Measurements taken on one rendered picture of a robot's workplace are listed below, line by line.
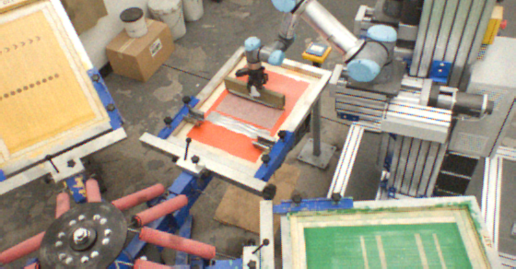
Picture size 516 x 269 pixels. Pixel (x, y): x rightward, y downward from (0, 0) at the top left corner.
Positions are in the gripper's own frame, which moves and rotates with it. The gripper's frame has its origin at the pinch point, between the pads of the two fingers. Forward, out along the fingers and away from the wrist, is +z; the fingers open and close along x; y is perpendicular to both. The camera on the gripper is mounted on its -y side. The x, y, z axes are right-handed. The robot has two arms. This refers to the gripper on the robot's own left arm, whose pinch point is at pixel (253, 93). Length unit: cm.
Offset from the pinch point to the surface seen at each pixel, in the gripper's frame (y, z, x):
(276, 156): 31.0, -1.8, -32.7
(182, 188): 3, -4, -68
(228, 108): -9.8, 5.0, -11.5
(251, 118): 5.2, 4.6, -12.7
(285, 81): 8.5, 4.5, 19.2
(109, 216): 2, -31, -102
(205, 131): -11.5, 5.1, -30.1
